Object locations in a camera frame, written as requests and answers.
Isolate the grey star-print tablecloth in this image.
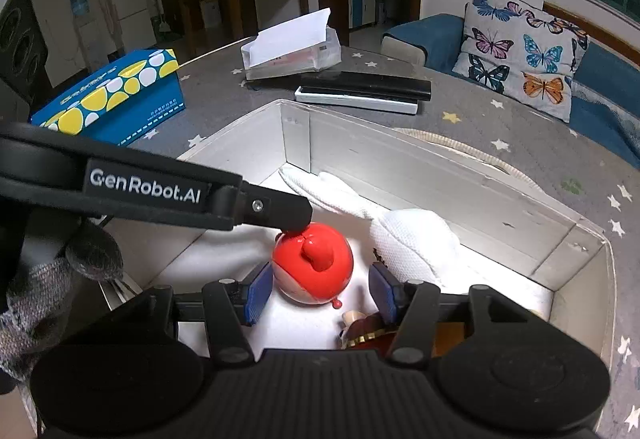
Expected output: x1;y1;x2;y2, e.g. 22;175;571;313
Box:
97;42;640;439

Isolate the clear tissue pack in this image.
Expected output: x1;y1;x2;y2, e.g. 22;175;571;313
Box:
240;8;342;81

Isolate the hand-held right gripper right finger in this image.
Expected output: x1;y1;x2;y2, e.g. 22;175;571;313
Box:
368;262;543;366

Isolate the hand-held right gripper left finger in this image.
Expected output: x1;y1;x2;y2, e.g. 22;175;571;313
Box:
115;261;274;366

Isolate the blue sofa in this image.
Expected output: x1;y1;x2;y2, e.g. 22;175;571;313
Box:
381;13;640;165

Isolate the person's left hand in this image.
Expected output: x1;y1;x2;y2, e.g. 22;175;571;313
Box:
0;223;124;382

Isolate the grey cardboard box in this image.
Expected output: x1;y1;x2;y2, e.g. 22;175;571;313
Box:
97;99;617;370

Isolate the black speaker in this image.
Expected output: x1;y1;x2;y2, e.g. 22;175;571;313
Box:
0;0;51;120

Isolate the blue yellow-spotted tissue box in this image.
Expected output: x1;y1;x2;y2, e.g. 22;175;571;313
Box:
29;48;185;147

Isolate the white refrigerator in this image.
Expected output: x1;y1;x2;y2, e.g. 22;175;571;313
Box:
103;0;157;52

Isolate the black remote control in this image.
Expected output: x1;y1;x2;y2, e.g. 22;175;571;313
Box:
300;72;432;104

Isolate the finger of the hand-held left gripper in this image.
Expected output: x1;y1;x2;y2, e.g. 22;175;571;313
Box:
235;179;314;240

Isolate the red round toy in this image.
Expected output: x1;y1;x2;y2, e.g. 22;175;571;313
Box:
271;220;355;311

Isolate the small brown figure toy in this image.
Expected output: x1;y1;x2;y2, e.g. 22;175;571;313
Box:
340;310;401;351

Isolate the white remote control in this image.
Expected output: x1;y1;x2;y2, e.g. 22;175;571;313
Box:
294;86;419;116

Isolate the white plush toy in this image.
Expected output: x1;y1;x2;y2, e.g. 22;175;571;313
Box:
278;164;461;289

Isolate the butterfly print pillow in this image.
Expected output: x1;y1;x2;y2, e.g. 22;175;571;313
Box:
451;0;591;122

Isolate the water dispenser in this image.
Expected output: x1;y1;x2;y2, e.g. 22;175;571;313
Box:
68;0;101;70

